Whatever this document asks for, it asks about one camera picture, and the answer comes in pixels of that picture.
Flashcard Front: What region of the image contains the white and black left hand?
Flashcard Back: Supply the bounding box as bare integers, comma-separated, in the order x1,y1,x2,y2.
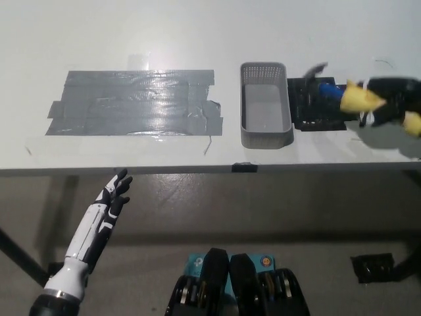
42,169,134,302

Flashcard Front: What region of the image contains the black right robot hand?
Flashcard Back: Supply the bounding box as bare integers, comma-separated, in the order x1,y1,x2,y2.
358,77,421,128

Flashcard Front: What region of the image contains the hammer with yellow handle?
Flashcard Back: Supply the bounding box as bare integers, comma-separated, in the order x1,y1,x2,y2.
304,61,421,138

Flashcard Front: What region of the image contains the teal box on robot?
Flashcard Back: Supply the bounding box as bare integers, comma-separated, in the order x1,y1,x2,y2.
187,252,276,297

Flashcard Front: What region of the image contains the black table leg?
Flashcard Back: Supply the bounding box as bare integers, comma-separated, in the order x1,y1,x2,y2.
0,226,50,287

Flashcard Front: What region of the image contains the grey plastic basket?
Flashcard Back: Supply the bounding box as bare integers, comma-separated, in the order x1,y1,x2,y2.
239,62,295,149

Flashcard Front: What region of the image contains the grey duct tape patch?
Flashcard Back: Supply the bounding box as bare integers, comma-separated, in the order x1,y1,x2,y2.
44,69,224,136

